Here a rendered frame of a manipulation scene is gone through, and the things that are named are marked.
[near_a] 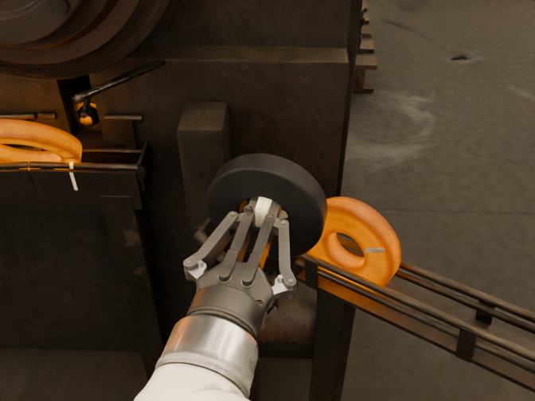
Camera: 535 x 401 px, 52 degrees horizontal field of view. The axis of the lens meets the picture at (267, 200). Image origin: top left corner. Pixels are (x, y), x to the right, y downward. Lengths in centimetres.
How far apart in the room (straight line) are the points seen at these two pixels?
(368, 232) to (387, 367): 83
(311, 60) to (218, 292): 52
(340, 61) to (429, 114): 165
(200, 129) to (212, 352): 49
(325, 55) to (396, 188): 119
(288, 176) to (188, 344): 24
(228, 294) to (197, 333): 5
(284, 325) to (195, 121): 39
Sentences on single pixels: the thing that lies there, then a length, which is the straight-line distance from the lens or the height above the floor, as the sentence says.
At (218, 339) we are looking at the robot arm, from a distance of 50.
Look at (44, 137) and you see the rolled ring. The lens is 95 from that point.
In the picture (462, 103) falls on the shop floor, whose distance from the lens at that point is 271.
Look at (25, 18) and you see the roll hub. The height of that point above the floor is 101.
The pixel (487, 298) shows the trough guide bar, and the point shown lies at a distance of 81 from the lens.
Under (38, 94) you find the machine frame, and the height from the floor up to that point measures 80.
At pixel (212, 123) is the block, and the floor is 80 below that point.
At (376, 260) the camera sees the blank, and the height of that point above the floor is 72.
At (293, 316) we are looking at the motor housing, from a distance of 98.
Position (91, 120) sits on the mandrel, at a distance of 108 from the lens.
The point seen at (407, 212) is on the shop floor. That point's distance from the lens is 200.
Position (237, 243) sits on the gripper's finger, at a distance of 62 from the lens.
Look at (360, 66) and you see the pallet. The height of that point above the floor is 14.
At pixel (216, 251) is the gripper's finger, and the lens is 63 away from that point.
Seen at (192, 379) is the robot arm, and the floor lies 88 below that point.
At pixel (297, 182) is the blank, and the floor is 89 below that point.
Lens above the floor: 128
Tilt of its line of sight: 40 degrees down
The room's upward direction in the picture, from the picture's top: straight up
